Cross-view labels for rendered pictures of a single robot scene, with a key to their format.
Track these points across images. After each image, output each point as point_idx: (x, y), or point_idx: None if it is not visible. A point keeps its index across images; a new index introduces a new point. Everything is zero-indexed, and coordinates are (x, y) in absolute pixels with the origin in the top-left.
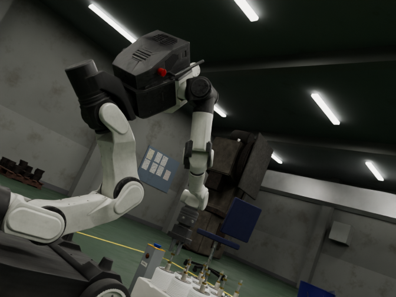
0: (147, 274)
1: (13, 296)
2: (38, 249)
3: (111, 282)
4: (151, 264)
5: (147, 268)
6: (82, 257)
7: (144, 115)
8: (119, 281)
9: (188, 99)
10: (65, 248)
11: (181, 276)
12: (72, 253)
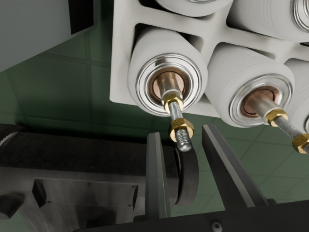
0: (62, 28)
1: None
2: (77, 212)
3: (188, 205)
4: (43, 36)
5: (54, 46)
6: (86, 192)
7: None
8: (187, 198)
9: None
10: (60, 200)
11: (216, 9)
12: (75, 198)
